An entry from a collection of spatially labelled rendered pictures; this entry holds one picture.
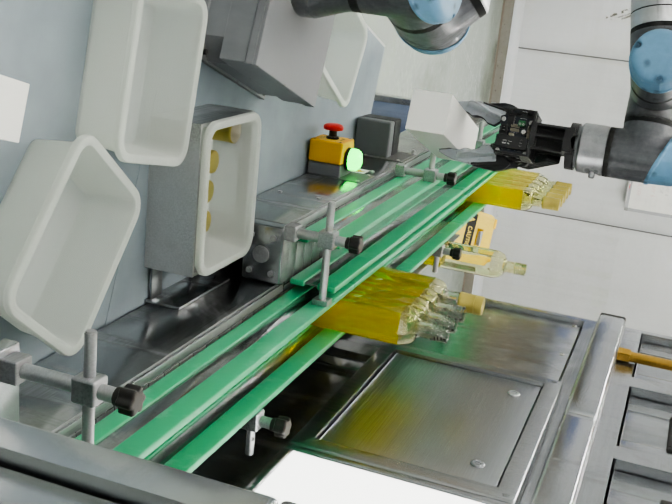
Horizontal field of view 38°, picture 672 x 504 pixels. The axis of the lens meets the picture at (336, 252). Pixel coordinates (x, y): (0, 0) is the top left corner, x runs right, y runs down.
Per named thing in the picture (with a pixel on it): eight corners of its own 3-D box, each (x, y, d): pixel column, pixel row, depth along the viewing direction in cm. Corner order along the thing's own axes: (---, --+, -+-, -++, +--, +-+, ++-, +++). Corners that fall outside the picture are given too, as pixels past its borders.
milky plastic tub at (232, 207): (146, 269, 141) (199, 281, 139) (153, 114, 135) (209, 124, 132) (203, 241, 157) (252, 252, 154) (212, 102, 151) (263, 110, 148)
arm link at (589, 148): (612, 132, 151) (601, 184, 150) (582, 127, 152) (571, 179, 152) (610, 121, 144) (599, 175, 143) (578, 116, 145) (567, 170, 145)
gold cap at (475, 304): (461, 301, 179) (485, 306, 177) (456, 314, 176) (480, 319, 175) (462, 287, 176) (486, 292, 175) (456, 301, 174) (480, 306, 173)
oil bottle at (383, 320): (292, 321, 166) (413, 349, 160) (295, 290, 165) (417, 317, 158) (305, 312, 172) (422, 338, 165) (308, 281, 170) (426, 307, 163)
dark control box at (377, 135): (351, 152, 219) (387, 158, 217) (355, 117, 217) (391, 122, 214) (363, 147, 227) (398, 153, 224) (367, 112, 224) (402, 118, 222)
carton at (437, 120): (413, 88, 147) (452, 94, 145) (444, 123, 169) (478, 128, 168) (405, 128, 146) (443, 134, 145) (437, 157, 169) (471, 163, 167)
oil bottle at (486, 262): (417, 263, 243) (521, 284, 235) (419, 242, 241) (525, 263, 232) (423, 256, 248) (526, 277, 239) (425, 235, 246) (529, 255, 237)
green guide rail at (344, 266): (289, 283, 160) (334, 293, 158) (289, 278, 160) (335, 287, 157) (502, 140, 319) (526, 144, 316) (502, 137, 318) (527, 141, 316)
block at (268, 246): (238, 278, 158) (278, 287, 156) (242, 221, 155) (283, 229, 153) (248, 272, 161) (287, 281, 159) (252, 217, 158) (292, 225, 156)
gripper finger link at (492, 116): (451, 81, 152) (504, 106, 149) (459, 91, 157) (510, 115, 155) (442, 99, 152) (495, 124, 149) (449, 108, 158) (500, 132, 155)
